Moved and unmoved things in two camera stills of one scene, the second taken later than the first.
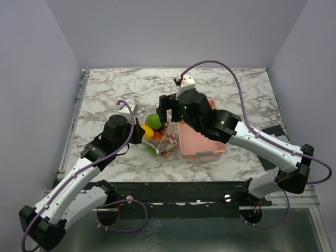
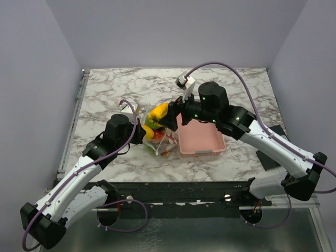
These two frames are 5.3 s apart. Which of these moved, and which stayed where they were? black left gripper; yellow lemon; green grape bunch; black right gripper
Moved: black right gripper
Stayed: green grape bunch; black left gripper; yellow lemon
